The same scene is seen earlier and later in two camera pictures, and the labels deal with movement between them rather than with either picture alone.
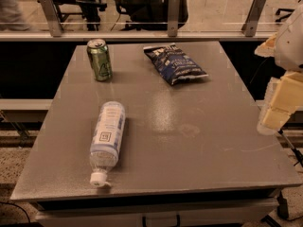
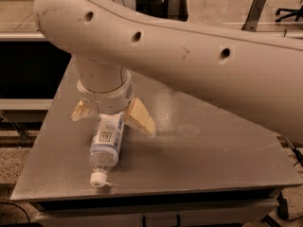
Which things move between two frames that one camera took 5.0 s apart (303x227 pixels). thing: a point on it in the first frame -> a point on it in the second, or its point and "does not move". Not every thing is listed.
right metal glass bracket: (251, 22) does not move
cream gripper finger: (267, 49) -> (80, 112)
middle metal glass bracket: (173, 6) does not move
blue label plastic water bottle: (106, 140) does not move
